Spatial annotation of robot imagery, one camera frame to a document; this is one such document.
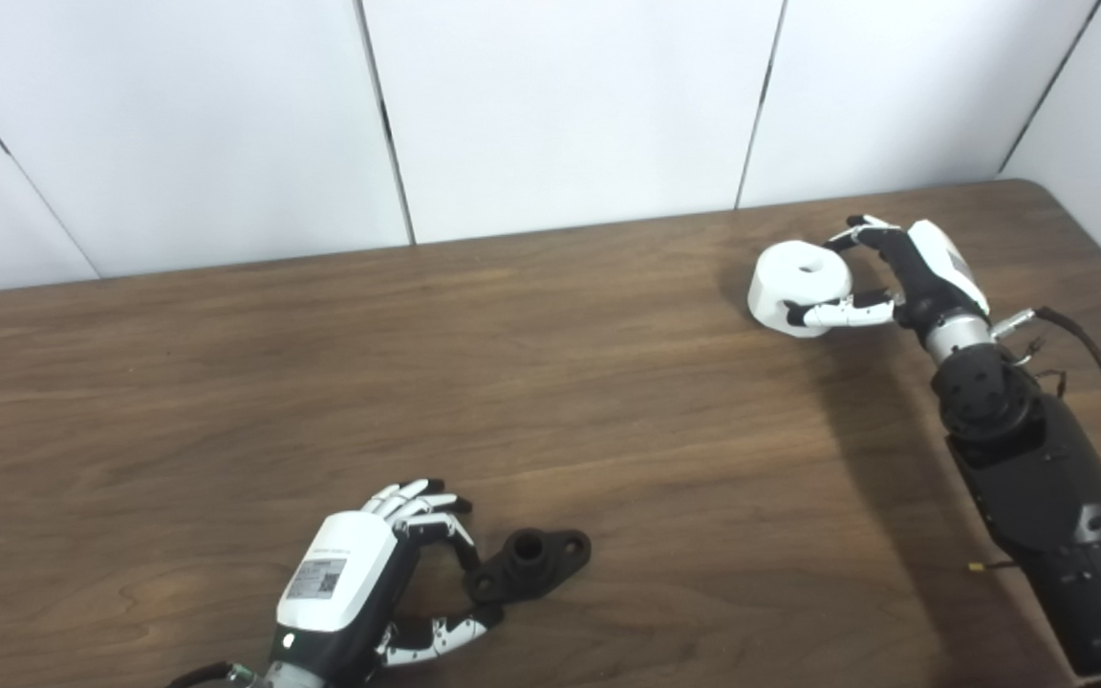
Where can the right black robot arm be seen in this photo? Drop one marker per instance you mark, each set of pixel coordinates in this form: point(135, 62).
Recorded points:
point(1038, 459)

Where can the black flanged holder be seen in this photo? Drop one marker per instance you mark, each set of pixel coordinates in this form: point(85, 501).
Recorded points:
point(527, 564)

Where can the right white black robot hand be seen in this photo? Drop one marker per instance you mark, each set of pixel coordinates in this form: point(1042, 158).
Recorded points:
point(933, 272)

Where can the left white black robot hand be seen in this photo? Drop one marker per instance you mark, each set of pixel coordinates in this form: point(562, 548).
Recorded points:
point(340, 573)

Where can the round white piece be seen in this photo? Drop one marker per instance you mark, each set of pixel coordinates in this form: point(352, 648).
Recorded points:
point(789, 282)

